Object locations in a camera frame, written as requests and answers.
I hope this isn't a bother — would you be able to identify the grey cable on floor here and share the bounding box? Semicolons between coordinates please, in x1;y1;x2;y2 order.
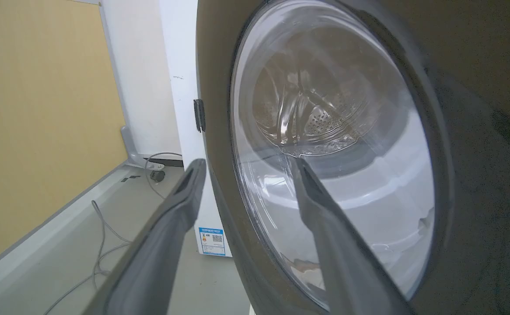
43;152;183;315

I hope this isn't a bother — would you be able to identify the blue energy label sticker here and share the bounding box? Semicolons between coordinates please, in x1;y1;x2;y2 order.
198;227;227;257

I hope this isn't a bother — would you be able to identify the dark washing machine door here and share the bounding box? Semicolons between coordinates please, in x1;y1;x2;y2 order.
193;0;510;315

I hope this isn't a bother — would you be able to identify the white partition panel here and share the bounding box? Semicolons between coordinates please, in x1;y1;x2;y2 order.
99;0;182;163

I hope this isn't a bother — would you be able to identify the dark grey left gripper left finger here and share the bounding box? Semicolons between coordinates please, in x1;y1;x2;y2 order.
83;158;207;315

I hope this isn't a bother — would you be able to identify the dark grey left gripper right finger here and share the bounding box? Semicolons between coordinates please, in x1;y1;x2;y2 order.
291;157;413;315

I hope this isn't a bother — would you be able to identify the white washing machine body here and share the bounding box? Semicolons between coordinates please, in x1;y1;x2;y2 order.
159;0;255;315

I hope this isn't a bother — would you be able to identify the grey metal panel foot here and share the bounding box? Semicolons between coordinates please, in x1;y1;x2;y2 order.
120;126;165;170

